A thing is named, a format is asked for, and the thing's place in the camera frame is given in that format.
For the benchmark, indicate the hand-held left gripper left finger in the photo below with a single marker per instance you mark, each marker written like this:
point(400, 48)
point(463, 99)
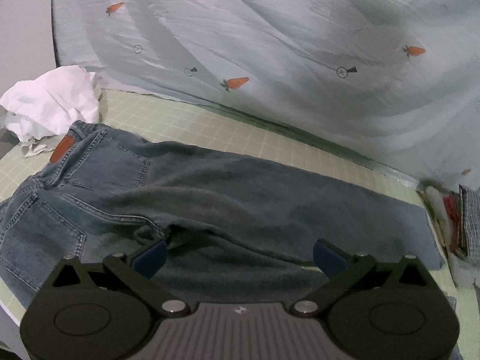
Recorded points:
point(150, 258)

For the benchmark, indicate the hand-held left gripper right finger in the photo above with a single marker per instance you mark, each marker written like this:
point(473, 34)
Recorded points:
point(330, 258)

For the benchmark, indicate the blue denim jeans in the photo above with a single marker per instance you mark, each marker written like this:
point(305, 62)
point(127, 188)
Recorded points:
point(232, 195)

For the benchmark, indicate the stack of folded clothes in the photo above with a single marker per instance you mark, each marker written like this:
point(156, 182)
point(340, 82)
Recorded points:
point(435, 198)

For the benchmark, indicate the red folded cloth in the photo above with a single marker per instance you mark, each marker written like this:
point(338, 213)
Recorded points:
point(452, 213)

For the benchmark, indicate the green grid mat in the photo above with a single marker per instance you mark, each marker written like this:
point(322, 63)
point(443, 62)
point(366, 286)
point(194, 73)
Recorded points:
point(270, 133)

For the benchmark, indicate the striped folded cloth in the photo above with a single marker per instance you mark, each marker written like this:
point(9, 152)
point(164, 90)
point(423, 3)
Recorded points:
point(470, 217)

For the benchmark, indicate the pale blue garment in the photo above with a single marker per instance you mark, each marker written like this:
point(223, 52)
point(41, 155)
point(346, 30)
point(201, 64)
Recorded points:
point(20, 125)

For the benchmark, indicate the white garment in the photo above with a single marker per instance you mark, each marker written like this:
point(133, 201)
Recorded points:
point(56, 97)

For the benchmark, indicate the carrot print bed sheet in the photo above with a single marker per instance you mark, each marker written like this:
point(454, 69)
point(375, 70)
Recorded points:
point(262, 26)

